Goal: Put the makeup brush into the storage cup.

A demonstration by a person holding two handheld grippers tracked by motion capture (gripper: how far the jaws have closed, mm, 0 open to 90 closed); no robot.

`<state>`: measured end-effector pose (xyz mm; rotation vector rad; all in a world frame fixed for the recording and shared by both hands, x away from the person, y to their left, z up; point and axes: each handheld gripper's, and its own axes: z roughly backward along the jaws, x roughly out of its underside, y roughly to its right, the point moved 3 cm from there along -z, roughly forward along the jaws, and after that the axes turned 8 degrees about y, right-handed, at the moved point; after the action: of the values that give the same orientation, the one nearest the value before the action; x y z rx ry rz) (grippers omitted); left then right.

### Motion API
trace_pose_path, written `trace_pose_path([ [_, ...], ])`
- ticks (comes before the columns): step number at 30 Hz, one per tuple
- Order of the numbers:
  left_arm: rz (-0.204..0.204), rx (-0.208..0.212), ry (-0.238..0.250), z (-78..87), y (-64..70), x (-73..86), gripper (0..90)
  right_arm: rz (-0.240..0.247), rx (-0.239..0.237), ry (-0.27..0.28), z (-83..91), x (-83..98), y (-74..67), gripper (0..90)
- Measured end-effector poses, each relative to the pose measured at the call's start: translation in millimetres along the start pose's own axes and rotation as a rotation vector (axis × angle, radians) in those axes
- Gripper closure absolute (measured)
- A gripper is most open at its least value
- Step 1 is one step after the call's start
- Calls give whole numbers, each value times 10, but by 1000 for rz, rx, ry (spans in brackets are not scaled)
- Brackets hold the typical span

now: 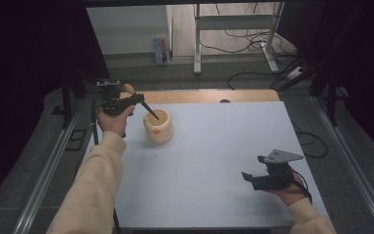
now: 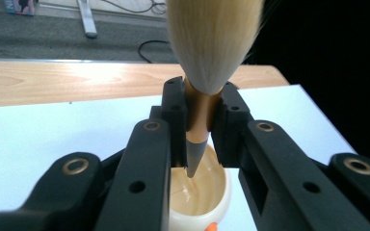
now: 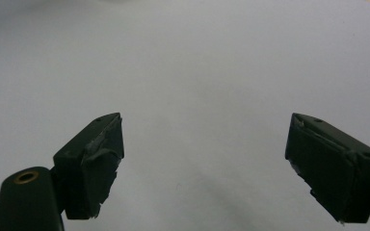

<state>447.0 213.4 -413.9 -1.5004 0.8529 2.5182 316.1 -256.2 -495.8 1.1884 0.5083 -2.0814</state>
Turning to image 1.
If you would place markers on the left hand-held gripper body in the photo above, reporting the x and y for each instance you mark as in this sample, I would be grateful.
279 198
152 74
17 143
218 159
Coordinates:
115 104

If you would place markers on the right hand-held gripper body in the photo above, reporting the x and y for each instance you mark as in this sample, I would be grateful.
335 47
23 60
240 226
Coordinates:
274 178

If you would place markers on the makeup brush with gold ferrule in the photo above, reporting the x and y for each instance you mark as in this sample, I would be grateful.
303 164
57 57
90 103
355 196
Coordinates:
129 88

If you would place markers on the cream ribbed brush holder cup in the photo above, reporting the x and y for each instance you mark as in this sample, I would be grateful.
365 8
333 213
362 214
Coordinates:
162 133

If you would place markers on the person's left hand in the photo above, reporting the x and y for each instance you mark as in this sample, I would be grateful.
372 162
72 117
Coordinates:
113 123

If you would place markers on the person's right hand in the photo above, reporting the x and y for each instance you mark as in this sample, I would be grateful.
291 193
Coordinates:
292 195

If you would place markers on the black metal stand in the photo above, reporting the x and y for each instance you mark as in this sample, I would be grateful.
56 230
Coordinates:
66 104
331 104

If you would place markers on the small black knob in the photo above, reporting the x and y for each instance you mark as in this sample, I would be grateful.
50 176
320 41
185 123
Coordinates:
225 101

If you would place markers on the white power strip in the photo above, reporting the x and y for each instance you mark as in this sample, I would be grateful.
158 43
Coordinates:
294 73

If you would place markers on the dark curtain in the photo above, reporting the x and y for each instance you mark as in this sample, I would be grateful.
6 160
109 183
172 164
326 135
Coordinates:
29 65
363 48

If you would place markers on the white metal stand frame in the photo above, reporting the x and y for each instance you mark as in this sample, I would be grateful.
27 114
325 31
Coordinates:
197 48

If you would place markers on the aluminium floor rail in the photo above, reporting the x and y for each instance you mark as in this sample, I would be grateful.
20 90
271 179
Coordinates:
45 178
347 152

